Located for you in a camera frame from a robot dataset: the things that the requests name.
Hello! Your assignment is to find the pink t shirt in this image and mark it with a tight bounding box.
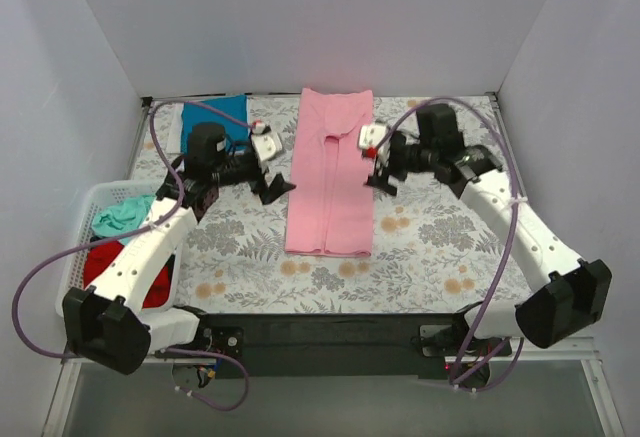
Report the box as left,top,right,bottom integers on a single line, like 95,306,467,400
285,88,374,257

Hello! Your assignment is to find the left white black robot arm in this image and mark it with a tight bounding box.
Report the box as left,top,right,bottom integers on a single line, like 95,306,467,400
61,122,294,375

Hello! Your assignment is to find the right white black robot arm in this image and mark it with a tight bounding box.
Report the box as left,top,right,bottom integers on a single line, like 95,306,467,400
358,98,612,355

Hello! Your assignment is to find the folded blue t shirt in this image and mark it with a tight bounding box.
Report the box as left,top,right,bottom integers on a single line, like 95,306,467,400
181,95,249,153

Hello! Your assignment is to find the teal t shirt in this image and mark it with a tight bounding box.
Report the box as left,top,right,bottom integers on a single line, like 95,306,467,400
91,194,155,239

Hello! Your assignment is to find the white plastic laundry basket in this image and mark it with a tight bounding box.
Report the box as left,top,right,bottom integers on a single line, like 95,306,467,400
55,179,185,317

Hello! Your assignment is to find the red t shirt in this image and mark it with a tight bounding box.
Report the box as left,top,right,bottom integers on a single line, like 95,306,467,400
82,242,175,309

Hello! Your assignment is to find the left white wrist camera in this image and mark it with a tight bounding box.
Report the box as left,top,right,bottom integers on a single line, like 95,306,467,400
250,121,283,164

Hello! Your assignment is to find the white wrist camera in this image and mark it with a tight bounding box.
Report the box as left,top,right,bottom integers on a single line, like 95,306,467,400
250,121,283,164
358,122,390,166

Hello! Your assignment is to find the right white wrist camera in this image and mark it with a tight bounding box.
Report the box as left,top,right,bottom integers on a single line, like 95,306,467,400
358,122,390,166

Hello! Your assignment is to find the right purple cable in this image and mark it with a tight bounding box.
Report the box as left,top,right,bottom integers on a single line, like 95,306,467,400
369,96,526,395

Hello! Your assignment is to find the purple cable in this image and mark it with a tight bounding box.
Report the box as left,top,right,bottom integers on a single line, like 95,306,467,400
369,96,526,395
11,100,264,412

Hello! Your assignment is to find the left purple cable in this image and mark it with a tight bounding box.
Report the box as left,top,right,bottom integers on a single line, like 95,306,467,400
11,100,264,412

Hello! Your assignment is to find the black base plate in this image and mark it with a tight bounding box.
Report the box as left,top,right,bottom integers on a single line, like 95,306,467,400
154,312,514,381

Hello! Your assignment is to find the aluminium frame rail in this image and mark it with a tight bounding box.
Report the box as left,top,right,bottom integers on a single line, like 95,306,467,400
62,321,166,364

